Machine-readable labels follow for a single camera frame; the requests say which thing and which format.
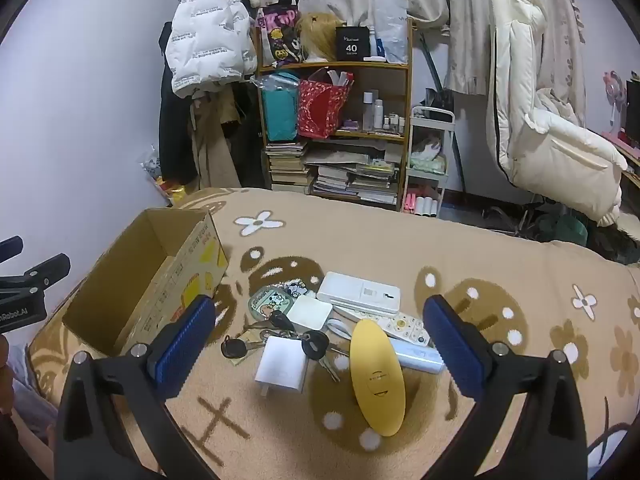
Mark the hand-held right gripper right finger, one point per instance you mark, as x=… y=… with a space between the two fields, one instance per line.
x=455 y=350

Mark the white rolling cart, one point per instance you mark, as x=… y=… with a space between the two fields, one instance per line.
x=430 y=165

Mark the cartoon printed earbud case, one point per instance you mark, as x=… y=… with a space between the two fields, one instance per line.
x=265 y=302

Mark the stack of old books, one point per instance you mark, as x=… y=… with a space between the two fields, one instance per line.
x=286 y=165

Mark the teal bag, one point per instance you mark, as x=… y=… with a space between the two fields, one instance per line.
x=279 y=110

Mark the light blue power bank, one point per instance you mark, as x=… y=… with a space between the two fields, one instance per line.
x=417 y=357

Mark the beige hanging coat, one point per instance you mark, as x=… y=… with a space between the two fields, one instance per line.
x=215 y=150

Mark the red gift bag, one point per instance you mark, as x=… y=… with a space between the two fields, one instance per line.
x=320 y=110

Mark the black key with yellow tag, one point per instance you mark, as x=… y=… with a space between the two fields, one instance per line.
x=232 y=347

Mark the white square device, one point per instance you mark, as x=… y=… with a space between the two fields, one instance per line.
x=309 y=312

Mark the white remote control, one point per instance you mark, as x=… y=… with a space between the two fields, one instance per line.
x=407 y=329

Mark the pile of books and papers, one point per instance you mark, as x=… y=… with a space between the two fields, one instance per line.
x=355 y=175

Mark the blond wig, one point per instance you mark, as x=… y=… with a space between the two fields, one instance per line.
x=317 y=37

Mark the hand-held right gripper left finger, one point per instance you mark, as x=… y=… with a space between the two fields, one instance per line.
x=185 y=345

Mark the grey cloth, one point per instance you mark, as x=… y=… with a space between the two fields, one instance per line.
x=32 y=400

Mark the pink desk fan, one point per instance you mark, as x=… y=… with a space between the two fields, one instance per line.
x=615 y=95

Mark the wooden shelf unit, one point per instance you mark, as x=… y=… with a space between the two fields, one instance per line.
x=407 y=90

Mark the bunch of black-headed keys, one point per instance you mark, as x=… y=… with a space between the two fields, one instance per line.
x=315 y=346

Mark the yellow oval case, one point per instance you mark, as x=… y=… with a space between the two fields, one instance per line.
x=377 y=380

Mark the white rectangular device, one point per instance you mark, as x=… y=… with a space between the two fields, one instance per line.
x=357 y=292

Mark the dark hanging coat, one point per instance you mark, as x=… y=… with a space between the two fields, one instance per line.
x=172 y=125

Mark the white bottles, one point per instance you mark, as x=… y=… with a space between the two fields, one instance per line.
x=372 y=110

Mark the white puffer jacket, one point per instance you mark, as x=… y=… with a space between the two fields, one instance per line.
x=210 y=35

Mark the white wall charger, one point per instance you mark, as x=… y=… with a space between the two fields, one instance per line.
x=280 y=365

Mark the cream floral curtain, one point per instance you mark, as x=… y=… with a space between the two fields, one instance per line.
x=465 y=20

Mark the black printed bag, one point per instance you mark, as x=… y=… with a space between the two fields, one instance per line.
x=277 y=35

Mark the brown cardboard box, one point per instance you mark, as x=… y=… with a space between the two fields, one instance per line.
x=145 y=260

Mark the cream puffer coat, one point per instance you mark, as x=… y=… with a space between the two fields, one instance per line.
x=550 y=150

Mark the beige patterned round rug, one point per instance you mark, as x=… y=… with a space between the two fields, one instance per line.
x=350 y=240

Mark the clear plastic bag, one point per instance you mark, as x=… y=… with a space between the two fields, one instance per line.
x=391 y=25

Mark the cartoon printed card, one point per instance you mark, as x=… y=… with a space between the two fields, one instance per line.
x=299 y=290

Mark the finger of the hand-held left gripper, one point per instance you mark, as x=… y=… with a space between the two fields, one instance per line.
x=42 y=272
x=11 y=250

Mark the plastic snack bag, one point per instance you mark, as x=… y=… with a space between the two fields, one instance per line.
x=157 y=175

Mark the black box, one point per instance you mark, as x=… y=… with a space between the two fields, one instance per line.
x=351 y=45

